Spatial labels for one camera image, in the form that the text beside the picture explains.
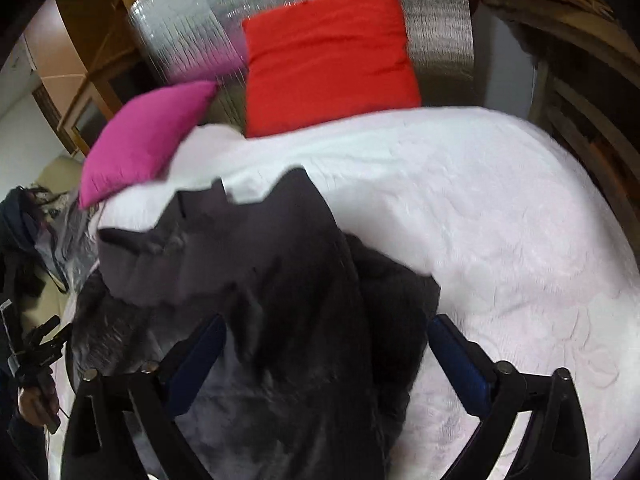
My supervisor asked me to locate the black puffer jacket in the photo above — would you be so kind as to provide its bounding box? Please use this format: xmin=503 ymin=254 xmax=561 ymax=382
xmin=68 ymin=168 xmax=439 ymax=479

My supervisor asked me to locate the pile of dark clothes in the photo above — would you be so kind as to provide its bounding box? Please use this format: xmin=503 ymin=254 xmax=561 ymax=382
xmin=1 ymin=188 xmax=48 ymax=479

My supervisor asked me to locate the person's left hand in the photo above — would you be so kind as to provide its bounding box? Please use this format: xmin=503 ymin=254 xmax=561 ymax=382
xmin=18 ymin=374 xmax=60 ymax=428

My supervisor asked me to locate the beige armchair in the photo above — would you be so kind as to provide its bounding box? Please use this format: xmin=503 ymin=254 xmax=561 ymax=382
xmin=24 ymin=156 xmax=81 ymax=326

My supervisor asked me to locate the grey folded garment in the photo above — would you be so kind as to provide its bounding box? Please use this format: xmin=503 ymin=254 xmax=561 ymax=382
xmin=35 ymin=190 xmax=98 ymax=294

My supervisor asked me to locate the white bed blanket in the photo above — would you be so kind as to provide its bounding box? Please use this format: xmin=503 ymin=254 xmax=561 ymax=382
xmin=46 ymin=105 xmax=640 ymax=480

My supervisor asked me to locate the magenta pillow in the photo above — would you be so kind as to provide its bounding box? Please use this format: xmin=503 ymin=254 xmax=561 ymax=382
xmin=79 ymin=80 xmax=217 ymax=209

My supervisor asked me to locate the wooden cabinet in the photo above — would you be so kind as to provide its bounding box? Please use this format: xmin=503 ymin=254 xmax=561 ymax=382
xmin=24 ymin=0 xmax=160 ymax=155

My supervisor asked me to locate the red pillow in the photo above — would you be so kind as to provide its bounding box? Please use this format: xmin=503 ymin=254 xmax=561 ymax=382
xmin=242 ymin=0 xmax=422 ymax=138

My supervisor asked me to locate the silver foil headboard cover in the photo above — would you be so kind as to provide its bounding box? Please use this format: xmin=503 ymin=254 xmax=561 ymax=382
xmin=130 ymin=0 xmax=474 ymax=136

